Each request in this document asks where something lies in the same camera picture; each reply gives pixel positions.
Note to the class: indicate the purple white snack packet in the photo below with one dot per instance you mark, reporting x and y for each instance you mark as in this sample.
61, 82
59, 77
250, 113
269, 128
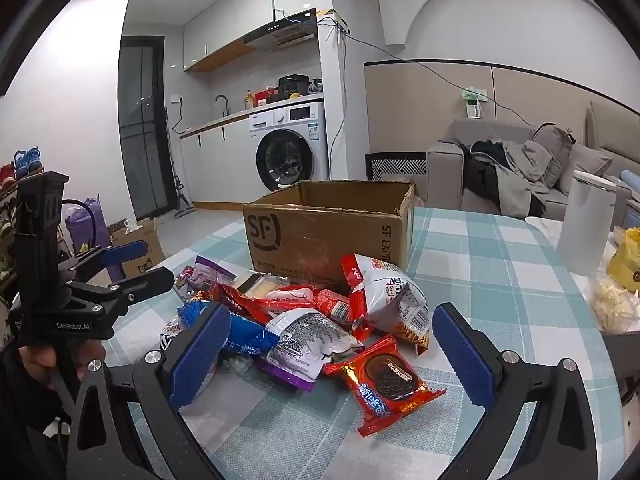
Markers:
212, 272

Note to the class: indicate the clear yellow cake packet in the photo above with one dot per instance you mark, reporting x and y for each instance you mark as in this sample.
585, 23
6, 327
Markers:
260, 284

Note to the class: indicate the white black snack packet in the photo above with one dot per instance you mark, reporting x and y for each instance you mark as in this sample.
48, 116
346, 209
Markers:
170, 332

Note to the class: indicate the white base cabinets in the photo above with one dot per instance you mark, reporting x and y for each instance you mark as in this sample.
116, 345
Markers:
215, 170

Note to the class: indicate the grey sofa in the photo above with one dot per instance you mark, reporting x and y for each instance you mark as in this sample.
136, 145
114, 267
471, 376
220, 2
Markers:
445, 175

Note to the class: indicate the long red snack packet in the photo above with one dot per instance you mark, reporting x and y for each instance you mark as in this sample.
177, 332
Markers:
235, 301

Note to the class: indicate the small cardboard box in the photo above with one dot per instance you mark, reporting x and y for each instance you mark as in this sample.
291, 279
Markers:
147, 247

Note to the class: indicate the steel range hood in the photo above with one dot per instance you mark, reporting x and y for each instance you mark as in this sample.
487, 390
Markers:
285, 35

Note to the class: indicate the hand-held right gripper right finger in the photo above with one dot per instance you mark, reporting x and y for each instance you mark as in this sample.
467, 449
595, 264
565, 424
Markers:
462, 355

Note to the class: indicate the white wall cabinets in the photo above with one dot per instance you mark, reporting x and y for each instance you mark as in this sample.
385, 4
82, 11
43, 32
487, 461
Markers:
225, 25

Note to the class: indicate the white kettle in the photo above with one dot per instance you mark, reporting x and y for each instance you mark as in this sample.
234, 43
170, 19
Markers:
585, 225

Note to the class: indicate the white washing machine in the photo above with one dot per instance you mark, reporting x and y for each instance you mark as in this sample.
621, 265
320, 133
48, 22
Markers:
290, 155

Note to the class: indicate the purple bag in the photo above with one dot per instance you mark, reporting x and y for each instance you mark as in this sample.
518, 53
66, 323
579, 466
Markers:
82, 225

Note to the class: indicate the silver white snack packet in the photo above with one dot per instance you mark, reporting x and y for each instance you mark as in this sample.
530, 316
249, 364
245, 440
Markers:
300, 340

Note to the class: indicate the black garment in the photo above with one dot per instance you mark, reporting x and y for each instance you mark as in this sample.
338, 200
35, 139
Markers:
482, 170

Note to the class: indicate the grey coat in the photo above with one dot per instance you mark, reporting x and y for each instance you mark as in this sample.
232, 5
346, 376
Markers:
520, 175

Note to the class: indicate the brown cardboard box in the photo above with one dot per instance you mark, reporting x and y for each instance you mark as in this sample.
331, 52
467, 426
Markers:
300, 240

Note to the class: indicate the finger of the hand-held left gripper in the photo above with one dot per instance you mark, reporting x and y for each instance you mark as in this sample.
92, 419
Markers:
145, 282
125, 251

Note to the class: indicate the teal checked tablecloth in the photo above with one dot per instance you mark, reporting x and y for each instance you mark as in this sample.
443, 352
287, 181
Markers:
475, 270

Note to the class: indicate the black rice cooker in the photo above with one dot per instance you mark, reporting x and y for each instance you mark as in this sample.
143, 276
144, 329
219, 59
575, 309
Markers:
291, 87

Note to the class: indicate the grey pillow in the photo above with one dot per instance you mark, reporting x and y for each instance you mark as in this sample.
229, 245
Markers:
552, 155
585, 167

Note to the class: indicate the blue cookie packet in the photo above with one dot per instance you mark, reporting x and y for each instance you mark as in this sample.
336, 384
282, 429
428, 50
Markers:
250, 335

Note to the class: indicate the black kitchen faucet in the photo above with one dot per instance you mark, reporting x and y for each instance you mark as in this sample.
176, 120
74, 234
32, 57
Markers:
223, 102

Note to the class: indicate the large red white snack bag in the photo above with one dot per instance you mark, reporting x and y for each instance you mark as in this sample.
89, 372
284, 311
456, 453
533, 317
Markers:
395, 300

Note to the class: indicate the white router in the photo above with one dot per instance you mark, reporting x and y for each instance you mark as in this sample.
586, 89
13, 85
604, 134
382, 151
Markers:
337, 20

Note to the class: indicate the blue shoes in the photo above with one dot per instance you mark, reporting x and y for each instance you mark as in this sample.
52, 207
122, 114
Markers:
26, 162

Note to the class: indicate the black white patterned basket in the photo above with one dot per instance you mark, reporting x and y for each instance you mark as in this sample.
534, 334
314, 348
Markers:
395, 172

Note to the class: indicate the pink white snack packet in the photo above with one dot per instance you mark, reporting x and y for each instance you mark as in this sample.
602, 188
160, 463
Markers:
185, 282

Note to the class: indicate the person's left hand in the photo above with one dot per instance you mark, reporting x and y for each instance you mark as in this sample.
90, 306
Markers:
37, 362

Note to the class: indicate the yellow plastic bag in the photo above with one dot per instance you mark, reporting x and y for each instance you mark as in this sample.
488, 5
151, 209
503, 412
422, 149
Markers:
627, 260

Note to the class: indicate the upright mop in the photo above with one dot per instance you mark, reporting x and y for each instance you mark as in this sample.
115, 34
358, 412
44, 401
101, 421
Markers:
181, 195

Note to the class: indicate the yellow bottle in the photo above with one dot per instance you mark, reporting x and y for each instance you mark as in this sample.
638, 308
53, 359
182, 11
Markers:
248, 100

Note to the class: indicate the small red snack packet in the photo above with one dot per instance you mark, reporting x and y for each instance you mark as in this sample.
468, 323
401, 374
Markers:
330, 305

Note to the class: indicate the red container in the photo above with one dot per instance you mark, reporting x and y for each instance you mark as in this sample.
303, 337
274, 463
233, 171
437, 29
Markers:
264, 97

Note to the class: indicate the red chocolate cookie packet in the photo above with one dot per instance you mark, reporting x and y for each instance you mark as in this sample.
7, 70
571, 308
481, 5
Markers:
385, 380

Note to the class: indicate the dark glass door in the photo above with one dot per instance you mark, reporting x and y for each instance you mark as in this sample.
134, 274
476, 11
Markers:
142, 135

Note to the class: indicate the clear bag of food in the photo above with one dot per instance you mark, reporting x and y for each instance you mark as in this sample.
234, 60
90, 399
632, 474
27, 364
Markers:
612, 305

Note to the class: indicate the white wall remote holder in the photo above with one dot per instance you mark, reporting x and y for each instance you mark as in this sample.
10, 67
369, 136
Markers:
474, 105

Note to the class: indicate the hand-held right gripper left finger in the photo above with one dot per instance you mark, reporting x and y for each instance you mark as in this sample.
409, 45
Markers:
200, 355

